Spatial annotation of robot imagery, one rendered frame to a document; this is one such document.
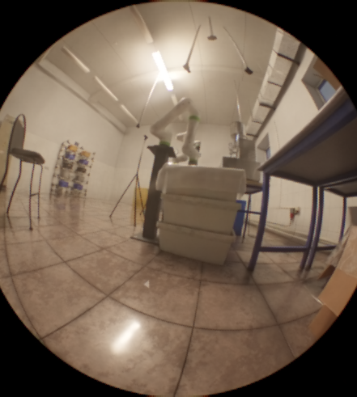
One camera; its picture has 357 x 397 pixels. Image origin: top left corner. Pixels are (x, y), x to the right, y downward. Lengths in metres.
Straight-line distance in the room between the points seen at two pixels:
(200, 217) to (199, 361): 0.81
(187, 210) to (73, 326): 0.90
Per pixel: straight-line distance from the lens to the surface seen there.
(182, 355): 0.44
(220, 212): 0.87
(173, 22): 4.20
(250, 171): 1.56
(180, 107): 1.25
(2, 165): 4.76
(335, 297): 0.50
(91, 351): 0.44
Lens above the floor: 0.40
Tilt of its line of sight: 2 degrees up
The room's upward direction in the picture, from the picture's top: 9 degrees clockwise
